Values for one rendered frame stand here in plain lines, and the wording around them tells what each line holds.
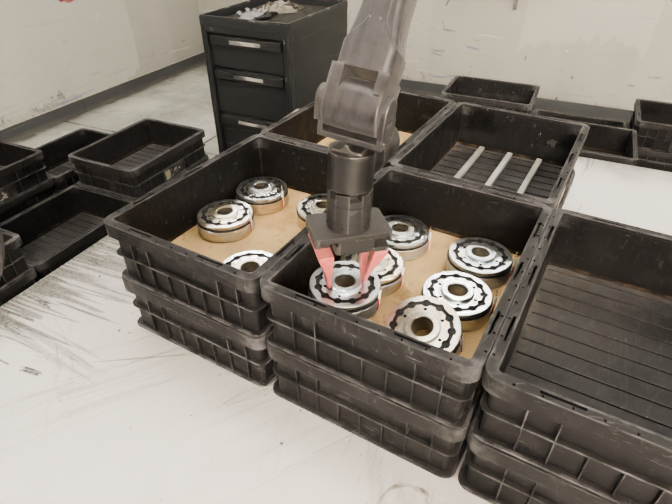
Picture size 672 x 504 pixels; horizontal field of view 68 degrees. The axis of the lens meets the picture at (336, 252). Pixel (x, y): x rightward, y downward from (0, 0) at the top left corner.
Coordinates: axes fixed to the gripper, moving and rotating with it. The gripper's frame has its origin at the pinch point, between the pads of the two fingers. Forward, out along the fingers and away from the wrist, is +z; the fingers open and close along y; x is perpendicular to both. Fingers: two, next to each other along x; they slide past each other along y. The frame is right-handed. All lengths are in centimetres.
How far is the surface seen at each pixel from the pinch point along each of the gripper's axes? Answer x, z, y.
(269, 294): 3.0, -1.6, 11.0
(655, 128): -99, 27, -156
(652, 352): 17.3, 6.2, -39.1
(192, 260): -6.3, -1.9, 20.4
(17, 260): -74, 38, 70
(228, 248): -22.0, 7.5, 15.1
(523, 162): -40, 5, -54
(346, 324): 10.9, -2.0, 3.0
